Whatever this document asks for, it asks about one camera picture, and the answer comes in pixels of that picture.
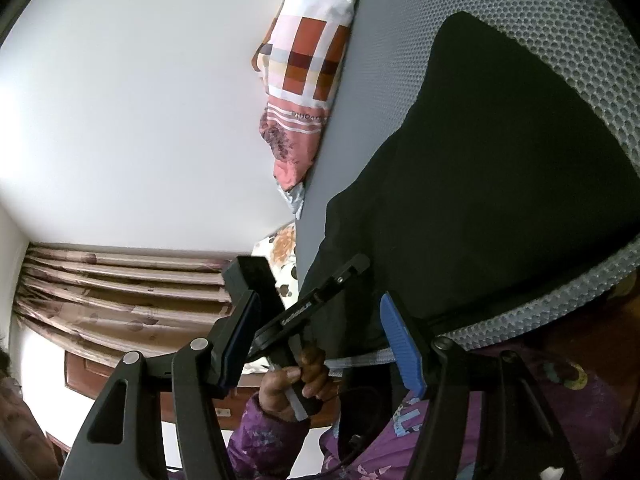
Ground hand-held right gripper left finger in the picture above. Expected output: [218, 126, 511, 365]
[60, 291, 262, 480]

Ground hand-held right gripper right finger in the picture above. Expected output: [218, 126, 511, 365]
[379, 291, 581, 480]

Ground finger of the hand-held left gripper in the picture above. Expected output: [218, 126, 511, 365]
[312, 254, 371, 306]

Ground black pants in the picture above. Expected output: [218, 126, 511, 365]
[299, 10, 640, 358]

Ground person's left forearm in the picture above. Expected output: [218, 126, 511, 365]
[225, 395, 311, 480]

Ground person's left hand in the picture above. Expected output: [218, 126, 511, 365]
[259, 346, 342, 424]

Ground orange floral pillow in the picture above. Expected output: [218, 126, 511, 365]
[250, 222, 301, 311]

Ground crumpled white grey cloth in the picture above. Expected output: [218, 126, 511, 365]
[282, 182, 307, 220]

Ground beige floral curtain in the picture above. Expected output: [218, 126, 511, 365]
[12, 242, 238, 356]

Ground brown wooden furniture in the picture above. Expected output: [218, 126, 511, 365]
[64, 350, 346, 461]

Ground person's purple clothed body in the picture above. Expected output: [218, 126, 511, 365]
[320, 342, 640, 480]

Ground red checked patterned pillow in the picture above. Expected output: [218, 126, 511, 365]
[250, 0, 368, 206]

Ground person's head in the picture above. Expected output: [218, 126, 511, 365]
[0, 350, 63, 480]

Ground black cable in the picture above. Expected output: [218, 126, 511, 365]
[320, 385, 386, 476]

